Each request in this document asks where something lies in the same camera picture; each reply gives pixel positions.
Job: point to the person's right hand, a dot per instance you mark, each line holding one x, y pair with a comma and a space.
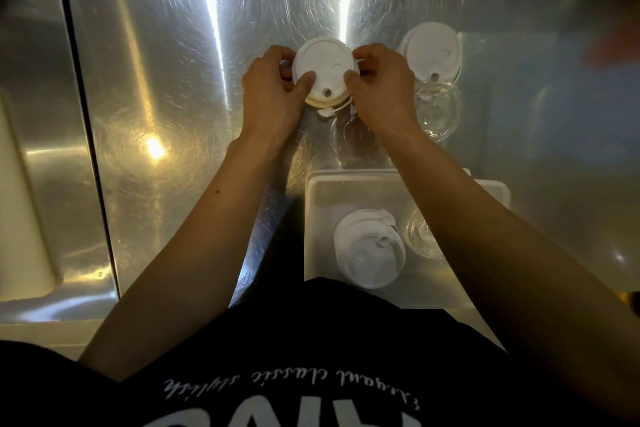
387, 96

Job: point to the person's right forearm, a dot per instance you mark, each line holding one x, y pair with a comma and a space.
500, 261

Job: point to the white plastic tray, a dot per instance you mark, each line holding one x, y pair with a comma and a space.
330, 201

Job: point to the person's left hand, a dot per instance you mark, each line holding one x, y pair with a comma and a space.
267, 101

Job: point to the clear plastic cup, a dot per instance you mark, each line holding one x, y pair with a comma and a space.
352, 139
421, 236
437, 111

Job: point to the person's right thumb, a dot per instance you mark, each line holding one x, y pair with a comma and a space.
354, 86

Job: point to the white plastic cup lid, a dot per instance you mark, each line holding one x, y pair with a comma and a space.
324, 66
432, 51

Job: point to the person's left forearm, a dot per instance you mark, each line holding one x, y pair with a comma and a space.
200, 251

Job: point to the person's left thumb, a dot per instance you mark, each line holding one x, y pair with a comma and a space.
303, 87

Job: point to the black printed shirt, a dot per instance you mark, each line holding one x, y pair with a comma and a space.
325, 336

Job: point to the stack of white lids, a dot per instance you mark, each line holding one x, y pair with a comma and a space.
369, 249

